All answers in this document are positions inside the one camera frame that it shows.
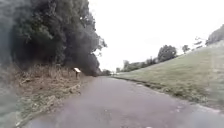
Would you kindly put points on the grass slope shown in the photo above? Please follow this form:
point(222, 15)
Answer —
point(186, 71)

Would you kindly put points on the distant row of trees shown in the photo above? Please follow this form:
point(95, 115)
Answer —
point(136, 65)

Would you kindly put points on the small distant tree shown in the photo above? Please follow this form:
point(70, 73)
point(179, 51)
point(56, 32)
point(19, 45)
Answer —
point(185, 48)

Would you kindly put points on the dry brush verge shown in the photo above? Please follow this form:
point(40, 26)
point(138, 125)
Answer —
point(43, 86)

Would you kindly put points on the small white sign on post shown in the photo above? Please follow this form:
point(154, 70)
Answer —
point(77, 70)

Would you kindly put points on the tree on hilltop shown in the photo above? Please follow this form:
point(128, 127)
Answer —
point(216, 36)

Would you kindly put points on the grey asphalt path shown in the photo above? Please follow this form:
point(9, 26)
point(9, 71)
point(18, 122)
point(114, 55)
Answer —
point(113, 106)

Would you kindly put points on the dense dark wood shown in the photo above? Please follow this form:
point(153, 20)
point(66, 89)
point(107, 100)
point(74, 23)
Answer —
point(50, 33)

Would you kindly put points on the round dark tree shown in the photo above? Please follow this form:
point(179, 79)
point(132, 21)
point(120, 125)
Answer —
point(166, 53)

